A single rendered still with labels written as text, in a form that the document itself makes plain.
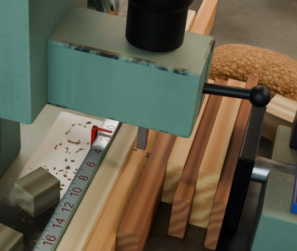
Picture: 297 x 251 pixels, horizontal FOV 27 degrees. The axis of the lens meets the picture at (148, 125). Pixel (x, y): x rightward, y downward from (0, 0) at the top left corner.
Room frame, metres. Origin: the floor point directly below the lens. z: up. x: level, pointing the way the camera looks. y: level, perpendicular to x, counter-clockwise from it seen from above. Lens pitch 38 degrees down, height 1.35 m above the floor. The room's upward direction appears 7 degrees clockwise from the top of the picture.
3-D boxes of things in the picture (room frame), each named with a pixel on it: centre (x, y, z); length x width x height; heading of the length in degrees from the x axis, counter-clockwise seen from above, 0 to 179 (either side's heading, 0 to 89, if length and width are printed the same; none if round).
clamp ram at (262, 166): (0.46, -0.13, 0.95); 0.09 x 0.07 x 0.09; 169
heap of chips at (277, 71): (0.71, -0.13, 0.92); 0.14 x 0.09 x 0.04; 79
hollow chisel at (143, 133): (0.48, 0.00, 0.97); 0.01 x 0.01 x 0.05; 79
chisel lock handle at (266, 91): (0.46, -0.07, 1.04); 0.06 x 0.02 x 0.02; 79
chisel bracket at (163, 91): (0.48, 0.02, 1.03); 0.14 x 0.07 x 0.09; 79
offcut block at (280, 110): (0.59, -0.16, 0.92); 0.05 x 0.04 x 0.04; 61
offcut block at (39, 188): (0.53, 0.12, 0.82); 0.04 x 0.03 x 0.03; 142
